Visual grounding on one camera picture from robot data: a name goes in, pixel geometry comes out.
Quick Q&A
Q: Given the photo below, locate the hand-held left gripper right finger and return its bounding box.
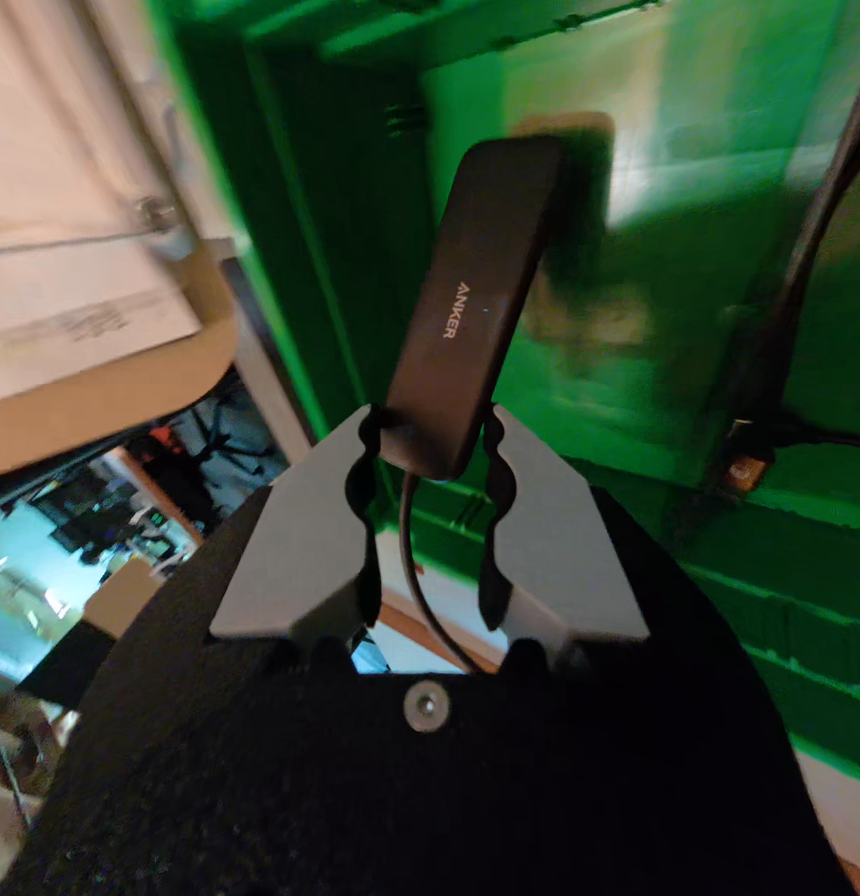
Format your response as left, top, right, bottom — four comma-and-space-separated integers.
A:
476, 405, 652, 663

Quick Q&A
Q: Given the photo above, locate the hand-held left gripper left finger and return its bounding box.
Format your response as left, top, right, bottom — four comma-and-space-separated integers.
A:
209, 402, 384, 655

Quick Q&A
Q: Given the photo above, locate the black usb hub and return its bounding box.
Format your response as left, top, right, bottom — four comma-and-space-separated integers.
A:
377, 135, 565, 484

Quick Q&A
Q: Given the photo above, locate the black usb cable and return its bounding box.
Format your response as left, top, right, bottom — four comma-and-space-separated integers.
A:
671, 63, 860, 554

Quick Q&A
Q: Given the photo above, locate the brown cardboard box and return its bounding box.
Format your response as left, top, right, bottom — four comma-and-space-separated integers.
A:
82, 559, 166, 639

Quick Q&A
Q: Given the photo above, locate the wooden round-cornered table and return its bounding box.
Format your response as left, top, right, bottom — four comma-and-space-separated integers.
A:
0, 234, 240, 484

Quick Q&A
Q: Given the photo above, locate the white printed paper sheet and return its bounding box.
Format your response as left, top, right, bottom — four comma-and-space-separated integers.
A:
0, 0, 205, 354

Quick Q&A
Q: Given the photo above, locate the green metal cabinet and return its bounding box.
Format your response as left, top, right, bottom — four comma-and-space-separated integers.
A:
146, 0, 860, 788

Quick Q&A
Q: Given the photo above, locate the white banner with metal eyelet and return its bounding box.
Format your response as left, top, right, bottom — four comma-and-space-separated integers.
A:
80, 0, 201, 263

